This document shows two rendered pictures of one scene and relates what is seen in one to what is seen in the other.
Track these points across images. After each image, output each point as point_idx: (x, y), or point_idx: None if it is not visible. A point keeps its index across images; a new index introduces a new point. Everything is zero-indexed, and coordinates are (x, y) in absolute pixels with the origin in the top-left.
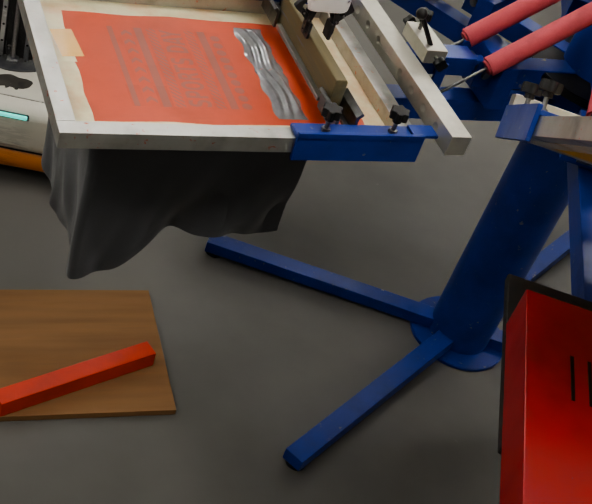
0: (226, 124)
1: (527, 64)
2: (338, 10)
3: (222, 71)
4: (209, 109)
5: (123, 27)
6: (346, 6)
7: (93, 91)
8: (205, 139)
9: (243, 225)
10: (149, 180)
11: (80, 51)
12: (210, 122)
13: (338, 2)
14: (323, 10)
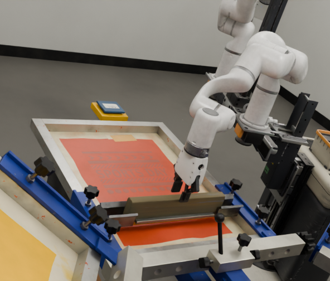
0: (85, 180)
1: None
2: (184, 180)
3: (141, 186)
4: (96, 176)
5: (154, 156)
6: (188, 180)
7: (85, 140)
8: (54, 162)
9: None
10: (59, 190)
11: (119, 141)
12: (83, 175)
13: (185, 173)
14: (179, 174)
